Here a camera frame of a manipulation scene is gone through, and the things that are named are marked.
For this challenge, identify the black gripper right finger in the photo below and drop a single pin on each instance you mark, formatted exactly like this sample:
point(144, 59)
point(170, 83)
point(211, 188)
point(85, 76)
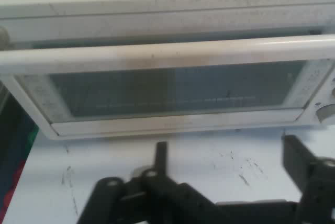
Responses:
point(316, 190)

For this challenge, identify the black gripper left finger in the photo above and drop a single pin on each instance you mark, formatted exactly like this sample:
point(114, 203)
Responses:
point(146, 200)

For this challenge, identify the white glass oven door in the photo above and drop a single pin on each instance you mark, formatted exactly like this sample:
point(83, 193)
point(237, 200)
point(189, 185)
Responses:
point(167, 54)

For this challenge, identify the silver oven knob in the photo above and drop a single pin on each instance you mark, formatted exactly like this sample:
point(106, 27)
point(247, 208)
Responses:
point(327, 112)

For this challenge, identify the multicolour foam floor mat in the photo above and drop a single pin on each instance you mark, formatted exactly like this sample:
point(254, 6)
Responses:
point(15, 143)

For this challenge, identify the white toaster oven body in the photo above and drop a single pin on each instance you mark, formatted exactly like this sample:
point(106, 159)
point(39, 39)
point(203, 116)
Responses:
point(157, 8)

